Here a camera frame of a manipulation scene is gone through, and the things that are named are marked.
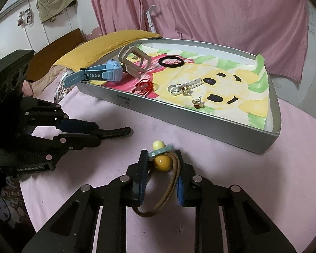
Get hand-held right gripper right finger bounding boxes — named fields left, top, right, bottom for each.
left=174, top=150, right=298, bottom=253

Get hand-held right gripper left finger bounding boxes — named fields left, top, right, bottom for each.
left=21, top=150, right=152, bottom=253

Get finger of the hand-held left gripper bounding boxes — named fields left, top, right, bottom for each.
left=22, top=97, right=100, bottom=135
left=29, top=133, right=101, bottom=164

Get brown hair tie yellow beads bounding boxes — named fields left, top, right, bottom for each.
left=133, top=140, right=182, bottom=218

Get blue smartwatch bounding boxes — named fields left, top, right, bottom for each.
left=63, top=59, right=124, bottom=88

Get grey cardboard tray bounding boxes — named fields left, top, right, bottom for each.
left=78, top=38, right=282, bottom=155

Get red string bracelet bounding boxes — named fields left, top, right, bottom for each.
left=132, top=79, right=160, bottom=95

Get black ring hair tie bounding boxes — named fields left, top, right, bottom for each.
left=159, top=55, right=185, bottom=67

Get pink crumpled cloth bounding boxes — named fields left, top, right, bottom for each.
left=22, top=65, right=69, bottom=97

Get patterned satin pillow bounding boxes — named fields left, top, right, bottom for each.
left=53, top=69, right=82, bottom=104

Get pink bed sheet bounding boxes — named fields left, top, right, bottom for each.
left=18, top=79, right=316, bottom=253

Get wooden headboard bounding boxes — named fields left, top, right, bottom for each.
left=25, top=28, right=87, bottom=82

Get yellow cushion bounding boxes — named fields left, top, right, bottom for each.
left=54, top=30, right=162, bottom=70

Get amber bead earring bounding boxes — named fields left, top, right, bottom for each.
left=192, top=93, right=204, bottom=110

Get khaki hanging cloth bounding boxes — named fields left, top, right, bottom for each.
left=36, top=0, right=79, bottom=23

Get pink curtain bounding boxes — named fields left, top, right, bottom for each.
left=88, top=0, right=310, bottom=83

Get wall photos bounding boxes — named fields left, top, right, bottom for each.
left=17, top=8, right=33, bottom=27

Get white wall rail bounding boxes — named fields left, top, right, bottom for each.
left=0, top=0, right=28, bottom=25

